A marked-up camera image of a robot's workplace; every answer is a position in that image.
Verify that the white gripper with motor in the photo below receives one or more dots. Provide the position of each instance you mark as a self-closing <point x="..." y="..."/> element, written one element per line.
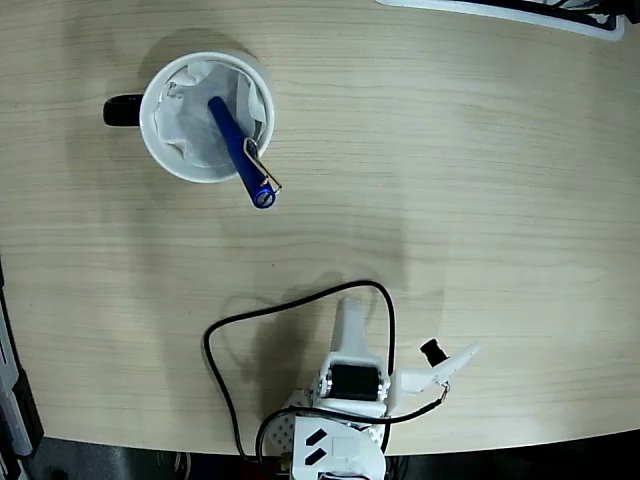
<point x="350" y="381"/>

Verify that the blue metal pen with clip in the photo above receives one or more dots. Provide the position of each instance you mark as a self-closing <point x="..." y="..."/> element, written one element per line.
<point x="235" y="145"/>

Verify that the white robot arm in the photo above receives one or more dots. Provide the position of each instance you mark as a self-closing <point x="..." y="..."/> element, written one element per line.
<point x="345" y="450"/>

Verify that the white perforated plate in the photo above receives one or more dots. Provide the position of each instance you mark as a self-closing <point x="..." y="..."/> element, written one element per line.
<point x="282" y="430"/>

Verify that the crumpled white tissue paper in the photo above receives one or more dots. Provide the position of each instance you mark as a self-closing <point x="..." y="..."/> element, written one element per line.
<point x="185" y="125"/>

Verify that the grey and black device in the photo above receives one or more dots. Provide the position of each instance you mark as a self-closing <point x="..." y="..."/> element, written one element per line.
<point x="15" y="415"/>

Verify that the white-edged dark board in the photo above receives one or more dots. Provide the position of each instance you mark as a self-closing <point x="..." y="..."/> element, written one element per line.
<point x="607" y="29"/>

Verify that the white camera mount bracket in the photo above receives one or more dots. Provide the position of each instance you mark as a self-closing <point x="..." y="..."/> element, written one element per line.
<point x="412" y="382"/>

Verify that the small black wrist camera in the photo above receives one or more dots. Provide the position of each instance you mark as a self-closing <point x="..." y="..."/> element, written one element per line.
<point x="433" y="351"/>

